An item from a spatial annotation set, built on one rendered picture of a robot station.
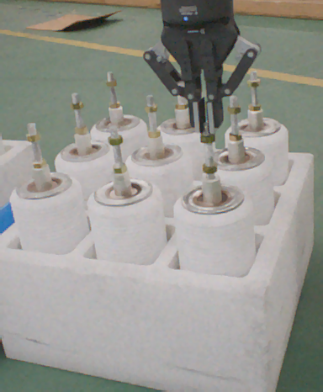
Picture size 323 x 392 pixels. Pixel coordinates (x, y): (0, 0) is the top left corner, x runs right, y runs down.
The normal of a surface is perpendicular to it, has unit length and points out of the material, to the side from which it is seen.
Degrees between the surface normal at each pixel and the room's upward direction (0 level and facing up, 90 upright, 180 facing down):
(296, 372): 0
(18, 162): 90
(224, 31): 90
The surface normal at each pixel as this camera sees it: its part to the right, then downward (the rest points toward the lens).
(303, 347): -0.11, -0.90
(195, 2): -0.05, 0.43
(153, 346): -0.36, 0.43
